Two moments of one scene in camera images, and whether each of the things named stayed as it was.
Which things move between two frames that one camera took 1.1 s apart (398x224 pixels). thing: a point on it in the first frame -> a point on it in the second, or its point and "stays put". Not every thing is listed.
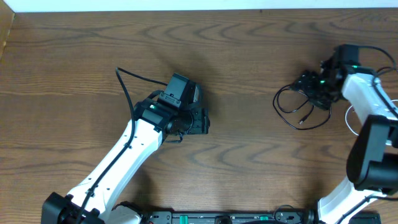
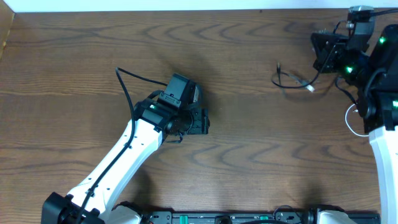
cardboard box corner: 7,15 stays put
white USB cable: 345,117 stays put
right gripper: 310,86 -> 323,50
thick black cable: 294,111 -> 284,86
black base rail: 292,215 stays put
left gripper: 201,121 stays put
